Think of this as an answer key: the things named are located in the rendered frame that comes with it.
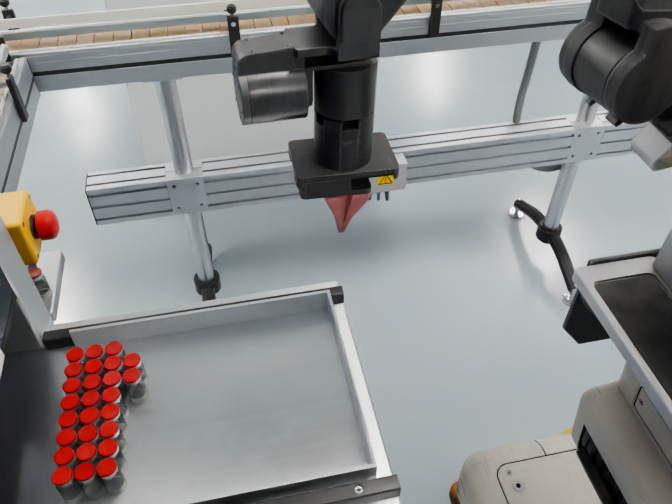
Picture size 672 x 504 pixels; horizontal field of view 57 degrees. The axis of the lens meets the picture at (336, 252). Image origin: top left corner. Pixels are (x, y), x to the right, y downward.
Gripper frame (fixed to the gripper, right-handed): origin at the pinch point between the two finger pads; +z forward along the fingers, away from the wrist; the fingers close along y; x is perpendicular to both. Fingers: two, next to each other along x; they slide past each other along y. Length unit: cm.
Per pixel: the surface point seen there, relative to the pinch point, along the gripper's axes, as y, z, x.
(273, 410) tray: 9.5, 21.0, 8.9
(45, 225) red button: 35.3, 9.0, -16.0
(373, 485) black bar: 0.2, 19.0, 21.1
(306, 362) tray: 4.5, 20.9, 2.7
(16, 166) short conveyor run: 49, 23, -51
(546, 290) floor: -88, 107, -73
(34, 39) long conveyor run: 49, 17, -89
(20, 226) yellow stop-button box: 37.5, 7.2, -14.2
